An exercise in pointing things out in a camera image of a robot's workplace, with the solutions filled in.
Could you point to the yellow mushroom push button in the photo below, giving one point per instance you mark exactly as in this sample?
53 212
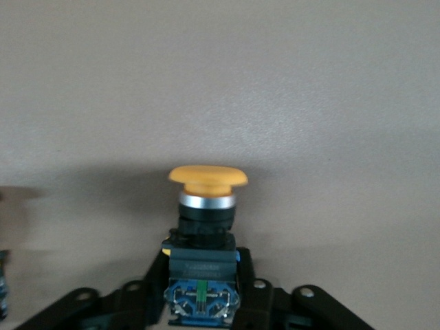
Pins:
203 268

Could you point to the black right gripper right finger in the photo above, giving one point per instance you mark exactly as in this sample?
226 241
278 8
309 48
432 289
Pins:
275 309

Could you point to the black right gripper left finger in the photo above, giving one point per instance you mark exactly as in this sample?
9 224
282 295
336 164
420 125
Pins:
113 309

